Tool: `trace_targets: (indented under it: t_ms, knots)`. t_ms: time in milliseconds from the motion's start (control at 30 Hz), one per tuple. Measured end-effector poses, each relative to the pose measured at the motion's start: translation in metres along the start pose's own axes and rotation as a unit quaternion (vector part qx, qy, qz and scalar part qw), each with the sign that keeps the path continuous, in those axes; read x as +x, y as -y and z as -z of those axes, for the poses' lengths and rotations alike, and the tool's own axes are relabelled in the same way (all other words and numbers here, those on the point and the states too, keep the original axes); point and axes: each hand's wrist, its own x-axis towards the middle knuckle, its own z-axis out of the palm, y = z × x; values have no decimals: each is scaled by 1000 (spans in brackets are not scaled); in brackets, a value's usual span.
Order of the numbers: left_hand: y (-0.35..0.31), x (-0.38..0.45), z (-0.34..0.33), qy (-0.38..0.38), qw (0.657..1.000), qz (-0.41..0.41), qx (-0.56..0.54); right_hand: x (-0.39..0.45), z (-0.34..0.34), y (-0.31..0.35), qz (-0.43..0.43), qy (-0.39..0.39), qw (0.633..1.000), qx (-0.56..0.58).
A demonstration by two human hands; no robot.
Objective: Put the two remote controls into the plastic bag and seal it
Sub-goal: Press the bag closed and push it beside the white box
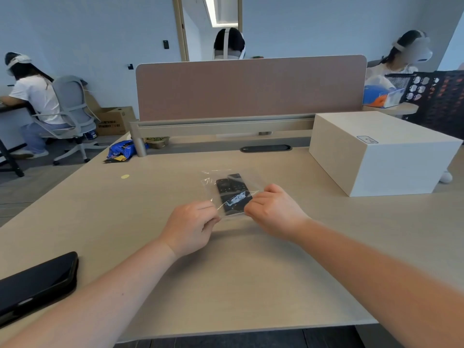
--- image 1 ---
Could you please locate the clear plastic bag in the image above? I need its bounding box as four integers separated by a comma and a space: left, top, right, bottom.
200, 169, 269, 220

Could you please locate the person's left forearm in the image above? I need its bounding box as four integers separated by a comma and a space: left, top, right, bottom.
0, 238, 177, 348

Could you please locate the person's left hand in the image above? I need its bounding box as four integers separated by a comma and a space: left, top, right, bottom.
158, 200, 221, 260

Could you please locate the grey divider bracket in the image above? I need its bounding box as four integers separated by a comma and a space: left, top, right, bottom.
129, 121, 148, 157

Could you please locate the blue tissue pack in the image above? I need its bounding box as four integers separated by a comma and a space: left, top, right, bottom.
363, 75, 406, 109

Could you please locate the grey office chair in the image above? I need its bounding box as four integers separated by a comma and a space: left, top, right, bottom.
32, 75, 109, 166

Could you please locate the brown cardboard box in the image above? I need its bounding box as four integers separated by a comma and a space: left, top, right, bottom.
95, 106, 136, 137

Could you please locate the round side table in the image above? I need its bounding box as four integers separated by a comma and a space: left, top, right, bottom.
362, 101, 419, 116

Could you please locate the black remote control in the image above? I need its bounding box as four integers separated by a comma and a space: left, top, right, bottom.
215, 173, 254, 216

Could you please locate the black smartphone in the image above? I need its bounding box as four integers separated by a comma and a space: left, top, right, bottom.
0, 251, 79, 327

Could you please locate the green snack cup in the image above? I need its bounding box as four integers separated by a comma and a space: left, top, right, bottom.
144, 136, 170, 149

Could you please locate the white box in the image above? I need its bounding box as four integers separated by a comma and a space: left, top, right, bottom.
309, 111, 463, 197

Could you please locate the black cable grommet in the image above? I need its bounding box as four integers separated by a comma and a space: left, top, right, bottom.
240, 144, 292, 153

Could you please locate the person's right hand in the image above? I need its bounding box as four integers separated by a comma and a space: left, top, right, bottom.
244, 183, 312, 243

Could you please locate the white headset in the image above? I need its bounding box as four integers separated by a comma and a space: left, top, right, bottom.
5, 54, 32, 76
212, 28, 246, 61
392, 30, 433, 63

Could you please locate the black perforated crate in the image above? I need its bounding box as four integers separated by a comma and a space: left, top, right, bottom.
405, 70, 464, 141

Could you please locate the pink desk divider panel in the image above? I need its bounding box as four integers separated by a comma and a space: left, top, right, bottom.
136, 55, 368, 122

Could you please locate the person's right forearm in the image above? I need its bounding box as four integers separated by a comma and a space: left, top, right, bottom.
290, 218, 464, 348

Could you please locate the blue snack packet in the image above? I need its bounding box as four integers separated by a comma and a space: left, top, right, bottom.
104, 140, 149, 163

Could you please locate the black mesh basket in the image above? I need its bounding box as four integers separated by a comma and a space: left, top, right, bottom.
385, 72, 417, 104

